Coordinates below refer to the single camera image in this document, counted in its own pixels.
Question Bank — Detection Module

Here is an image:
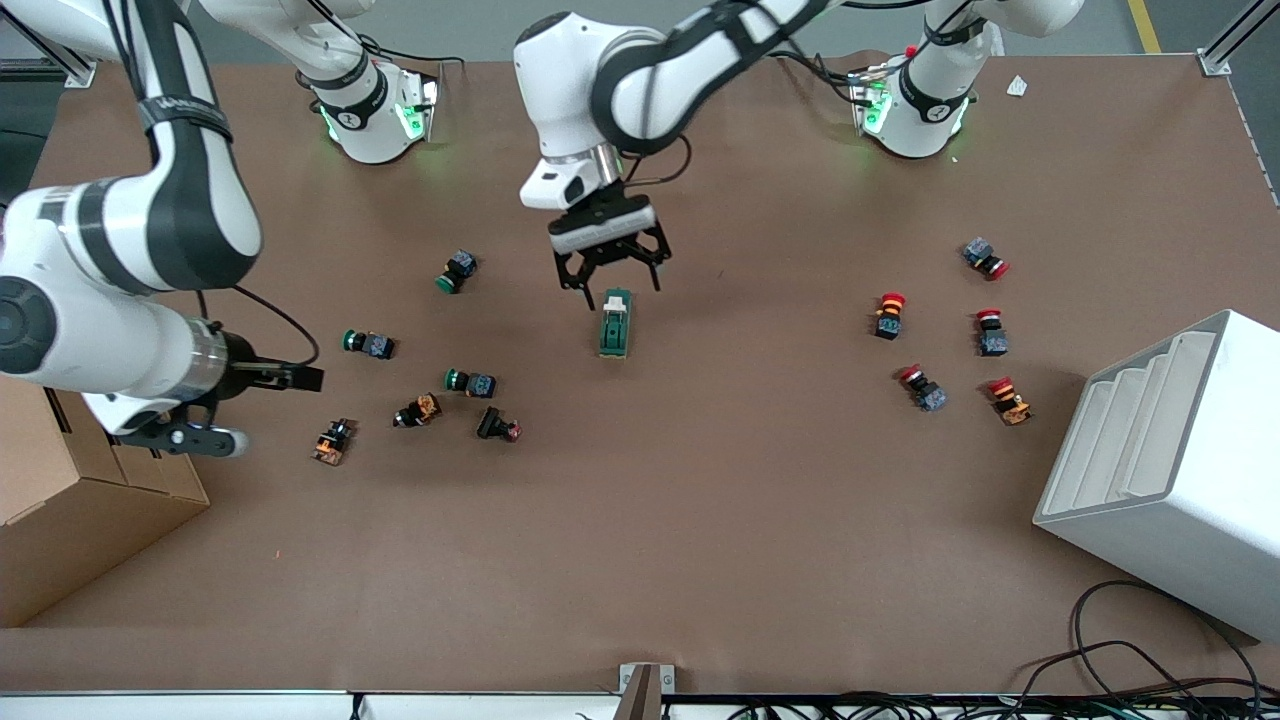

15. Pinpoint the red push button orange base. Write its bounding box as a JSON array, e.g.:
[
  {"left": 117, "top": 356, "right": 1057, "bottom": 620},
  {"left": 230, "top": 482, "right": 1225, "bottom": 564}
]
[{"left": 988, "top": 377, "right": 1033, "bottom": 427}]

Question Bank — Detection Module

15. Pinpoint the cardboard drawer box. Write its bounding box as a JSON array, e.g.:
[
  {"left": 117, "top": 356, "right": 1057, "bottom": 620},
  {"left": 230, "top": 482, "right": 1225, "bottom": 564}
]
[{"left": 0, "top": 378, "right": 211, "bottom": 629}]

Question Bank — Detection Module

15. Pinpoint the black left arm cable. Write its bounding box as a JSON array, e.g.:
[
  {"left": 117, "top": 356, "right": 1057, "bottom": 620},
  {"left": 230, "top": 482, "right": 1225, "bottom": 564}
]
[{"left": 618, "top": 40, "right": 916, "bottom": 189}]

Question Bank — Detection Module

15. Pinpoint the metal table edge bracket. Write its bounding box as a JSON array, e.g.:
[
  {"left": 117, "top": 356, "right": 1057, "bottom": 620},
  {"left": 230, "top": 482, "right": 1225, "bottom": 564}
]
[{"left": 619, "top": 663, "right": 676, "bottom": 720}]

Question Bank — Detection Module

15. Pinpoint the green load switch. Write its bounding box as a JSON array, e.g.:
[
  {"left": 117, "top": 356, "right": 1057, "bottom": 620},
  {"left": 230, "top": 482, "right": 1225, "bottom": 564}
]
[{"left": 598, "top": 288, "right": 636, "bottom": 359}]

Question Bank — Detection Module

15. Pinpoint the silver table edge rail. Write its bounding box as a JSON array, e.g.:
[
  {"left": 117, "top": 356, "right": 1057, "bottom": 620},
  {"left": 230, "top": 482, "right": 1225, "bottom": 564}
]
[{"left": 0, "top": 690, "right": 621, "bottom": 720}]

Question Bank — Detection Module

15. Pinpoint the aluminium frame post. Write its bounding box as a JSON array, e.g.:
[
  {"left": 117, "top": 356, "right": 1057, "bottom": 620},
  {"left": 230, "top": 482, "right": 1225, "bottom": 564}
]
[
  {"left": 1197, "top": 0, "right": 1280, "bottom": 78},
  {"left": 0, "top": 15, "right": 98, "bottom": 89}
]

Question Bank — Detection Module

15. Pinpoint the white plastic drawer bin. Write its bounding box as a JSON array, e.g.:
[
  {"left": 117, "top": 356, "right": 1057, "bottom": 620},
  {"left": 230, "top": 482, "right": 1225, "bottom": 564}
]
[{"left": 1033, "top": 309, "right": 1280, "bottom": 643}]

